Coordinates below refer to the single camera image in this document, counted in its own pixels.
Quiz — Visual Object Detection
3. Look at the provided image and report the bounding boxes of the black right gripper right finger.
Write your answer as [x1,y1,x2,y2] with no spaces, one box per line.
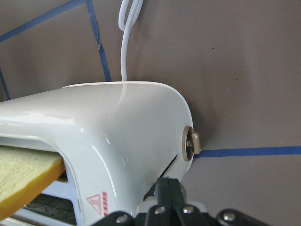
[167,178,269,226]

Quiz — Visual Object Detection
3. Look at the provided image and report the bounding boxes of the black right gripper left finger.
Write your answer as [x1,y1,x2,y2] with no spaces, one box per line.
[94,178,172,226]

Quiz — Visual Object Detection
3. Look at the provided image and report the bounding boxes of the white two-slot toaster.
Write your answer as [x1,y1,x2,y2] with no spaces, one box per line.
[0,81,201,226]

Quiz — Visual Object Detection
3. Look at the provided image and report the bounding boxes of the yellow toast slice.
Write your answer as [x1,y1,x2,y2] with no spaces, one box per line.
[0,145,65,220]

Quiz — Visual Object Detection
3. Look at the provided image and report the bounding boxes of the white toaster power cable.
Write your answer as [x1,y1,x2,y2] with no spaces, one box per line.
[118,0,144,82]

